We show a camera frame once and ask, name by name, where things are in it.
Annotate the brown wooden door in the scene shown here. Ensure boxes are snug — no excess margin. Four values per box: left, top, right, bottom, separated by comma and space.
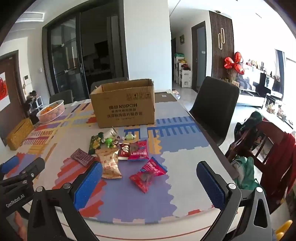
0, 50, 26, 147

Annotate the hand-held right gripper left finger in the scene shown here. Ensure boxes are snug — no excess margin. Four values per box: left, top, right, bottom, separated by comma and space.
27, 161, 103, 241

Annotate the flat screen television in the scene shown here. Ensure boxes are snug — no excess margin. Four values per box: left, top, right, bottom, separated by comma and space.
238, 68, 266, 98

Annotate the black piano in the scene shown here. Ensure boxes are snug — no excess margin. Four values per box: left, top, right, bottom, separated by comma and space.
265, 74, 288, 102

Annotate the brown wooden chair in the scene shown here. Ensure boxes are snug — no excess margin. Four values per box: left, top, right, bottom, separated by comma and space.
225, 117, 296, 215

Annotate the black glass sliding door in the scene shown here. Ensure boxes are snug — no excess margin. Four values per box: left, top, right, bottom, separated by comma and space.
42, 10, 129, 95

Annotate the white storage shelf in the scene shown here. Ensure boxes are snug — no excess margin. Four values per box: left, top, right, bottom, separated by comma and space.
173, 53, 192, 88

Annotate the purple striped snack packet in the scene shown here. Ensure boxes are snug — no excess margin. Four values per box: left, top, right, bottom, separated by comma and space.
70, 148, 96, 167

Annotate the dark clutter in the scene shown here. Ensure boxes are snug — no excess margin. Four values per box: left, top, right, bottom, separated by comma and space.
23, 90, 43, 124

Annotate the gold wall ornament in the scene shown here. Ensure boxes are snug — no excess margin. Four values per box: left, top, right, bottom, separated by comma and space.
218, 28, 226, 50

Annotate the grey chair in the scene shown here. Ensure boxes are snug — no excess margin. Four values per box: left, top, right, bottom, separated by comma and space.
49, 90, 74, 105

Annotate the bright green foil candy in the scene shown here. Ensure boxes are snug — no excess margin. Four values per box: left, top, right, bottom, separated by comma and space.
104, 138, 119, 149

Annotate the dark red snack packet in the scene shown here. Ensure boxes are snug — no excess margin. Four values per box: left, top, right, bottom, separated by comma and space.
118, 143, 132, 160

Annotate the pile of oranges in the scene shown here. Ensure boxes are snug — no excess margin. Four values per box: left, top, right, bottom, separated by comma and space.
40, 105, 58, 114

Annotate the person's left hand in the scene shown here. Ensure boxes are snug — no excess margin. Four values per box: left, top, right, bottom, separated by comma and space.
14, 211, 29, 232

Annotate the pink plastic basket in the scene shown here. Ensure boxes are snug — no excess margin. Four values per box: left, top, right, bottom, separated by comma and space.
36, 100, 64, 124

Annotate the dark green bag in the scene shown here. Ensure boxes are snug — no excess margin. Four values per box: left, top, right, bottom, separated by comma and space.
234, 111, 263, 149

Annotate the red cloth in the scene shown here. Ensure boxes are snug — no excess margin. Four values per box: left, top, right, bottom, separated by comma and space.
260, 120, 296, 200

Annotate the yellow plastic object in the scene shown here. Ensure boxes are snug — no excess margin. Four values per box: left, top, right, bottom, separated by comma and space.
276, 220, 293, 241

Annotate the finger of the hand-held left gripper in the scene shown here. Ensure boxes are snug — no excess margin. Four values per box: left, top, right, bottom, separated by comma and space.
0, 156, 21, 180
0, 158, 46, 186

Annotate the red door poster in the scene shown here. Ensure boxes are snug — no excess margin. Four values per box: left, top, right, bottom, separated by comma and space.
0, 72, 11, 107

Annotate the beige snack packet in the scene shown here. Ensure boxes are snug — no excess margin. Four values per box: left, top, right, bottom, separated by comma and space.
96, 148, 122, 179

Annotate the silver snack packet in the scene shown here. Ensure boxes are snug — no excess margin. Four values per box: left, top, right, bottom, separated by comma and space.
104, 127, 119, 139

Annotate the teal cloth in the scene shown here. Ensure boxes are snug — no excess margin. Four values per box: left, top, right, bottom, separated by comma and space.
230, 156, 260, 187

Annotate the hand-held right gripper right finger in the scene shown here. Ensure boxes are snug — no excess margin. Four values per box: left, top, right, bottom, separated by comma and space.
196, 161, 273, 241

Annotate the grey interior door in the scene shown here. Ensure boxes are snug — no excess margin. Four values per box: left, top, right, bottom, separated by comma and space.
191, 21, 207, 91

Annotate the brown cardboard box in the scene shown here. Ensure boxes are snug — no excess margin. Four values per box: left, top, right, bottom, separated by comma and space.
90, 79, 156, 128

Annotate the black upholstered chair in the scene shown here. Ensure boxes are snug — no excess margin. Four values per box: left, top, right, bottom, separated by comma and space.
189, 76, 240, 146

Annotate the green cracker packet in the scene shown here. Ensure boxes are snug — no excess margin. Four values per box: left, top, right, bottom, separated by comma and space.
88, 132, 104, 155

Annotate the red foil balloon bunch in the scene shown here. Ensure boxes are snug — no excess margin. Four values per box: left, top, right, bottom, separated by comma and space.
224, 52, 245, 75

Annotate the yellow woven tissue box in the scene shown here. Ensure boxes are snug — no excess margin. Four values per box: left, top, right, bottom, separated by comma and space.
6, 118, 34, 151

